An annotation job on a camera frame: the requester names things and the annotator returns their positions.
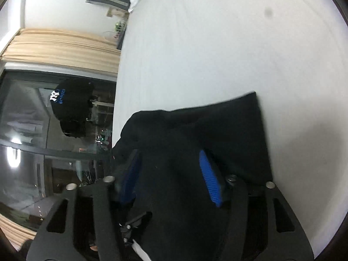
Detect black denim pants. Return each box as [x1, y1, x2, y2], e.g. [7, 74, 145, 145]
[113, 92, 273, 260]

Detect glass window door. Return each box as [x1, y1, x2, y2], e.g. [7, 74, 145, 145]
[1, 70, 116, 231]

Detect black cap reflection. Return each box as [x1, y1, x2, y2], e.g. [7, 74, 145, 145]
[50, 78, 94, 138]

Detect beige curtain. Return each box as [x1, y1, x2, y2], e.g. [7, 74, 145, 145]
[1, 28, 121, 75]

